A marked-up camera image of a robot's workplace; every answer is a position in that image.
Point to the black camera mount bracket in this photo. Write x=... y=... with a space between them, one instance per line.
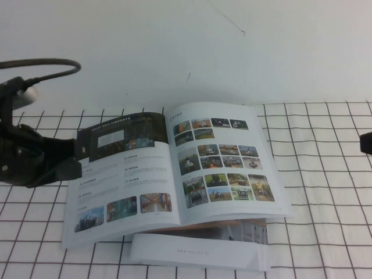
x=7 y=98

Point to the white black grid tablecloth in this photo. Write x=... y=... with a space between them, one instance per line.
x=319 y=186

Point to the illustrated brochure book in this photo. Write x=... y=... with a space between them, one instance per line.
x=130 y=180

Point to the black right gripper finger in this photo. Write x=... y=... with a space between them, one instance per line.
x=366 y=143

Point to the closed white cover book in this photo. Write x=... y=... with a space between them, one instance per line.
x=189 y=247

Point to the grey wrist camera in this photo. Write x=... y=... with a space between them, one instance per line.
x=26 y=96

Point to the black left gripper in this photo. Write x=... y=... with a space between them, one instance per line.
x=17 y=157

